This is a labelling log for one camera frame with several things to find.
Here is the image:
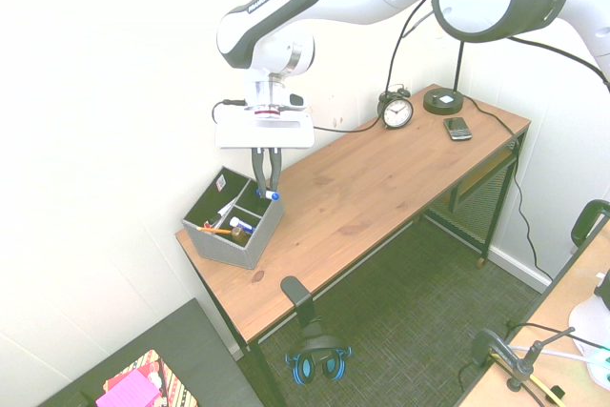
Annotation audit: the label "black low side table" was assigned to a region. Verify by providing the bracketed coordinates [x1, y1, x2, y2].
[37, 297, 264, 407]

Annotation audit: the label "grey metal clamp stand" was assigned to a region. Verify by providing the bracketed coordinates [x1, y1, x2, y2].
[468, 325, 579, 395]

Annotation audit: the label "black desk lamp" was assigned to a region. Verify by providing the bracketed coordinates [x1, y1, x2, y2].
[422, 38, 466, 117]

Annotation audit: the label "light wooden robot table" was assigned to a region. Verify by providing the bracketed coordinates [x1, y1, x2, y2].
[451, 220, 610, 407]

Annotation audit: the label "black lamp power cable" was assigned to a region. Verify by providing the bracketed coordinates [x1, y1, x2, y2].
[460, 93, 557, 282]

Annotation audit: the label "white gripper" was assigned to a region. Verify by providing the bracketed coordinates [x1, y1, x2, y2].
[213, 107, 316, 198]

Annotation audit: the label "grey fabric desk organizer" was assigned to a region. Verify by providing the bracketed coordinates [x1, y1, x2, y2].
[180, 165, 286, 271]

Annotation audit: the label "black headphone hanger clamp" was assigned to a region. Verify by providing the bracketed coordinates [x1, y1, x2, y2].
[279, 275, 320, 328]

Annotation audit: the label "black table clamp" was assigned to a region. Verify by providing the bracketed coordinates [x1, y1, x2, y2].
[570, 198, 610, 247]

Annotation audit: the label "black keypad smartphone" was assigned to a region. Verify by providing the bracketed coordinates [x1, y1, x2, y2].
[442, 116, 474, 142]

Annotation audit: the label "wooden desk with black frame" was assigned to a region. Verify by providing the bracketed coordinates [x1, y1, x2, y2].
[174, 83, 532, 407]

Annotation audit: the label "black twin-bell alarm clock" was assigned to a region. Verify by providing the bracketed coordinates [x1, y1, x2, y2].
[376, 83, 414, 132]

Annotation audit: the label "pink sticky note pad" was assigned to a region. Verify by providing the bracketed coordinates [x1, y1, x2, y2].
[94, 368, 164, 407]

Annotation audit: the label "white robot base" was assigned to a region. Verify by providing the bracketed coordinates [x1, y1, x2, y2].
[568, 268, 610, 352]

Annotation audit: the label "red patterned flat box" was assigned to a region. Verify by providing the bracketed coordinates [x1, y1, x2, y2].
[101, 348, 199, 407]

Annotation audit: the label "black and blue headphones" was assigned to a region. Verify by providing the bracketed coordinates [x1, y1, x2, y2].
[283, 315, 356, 387]

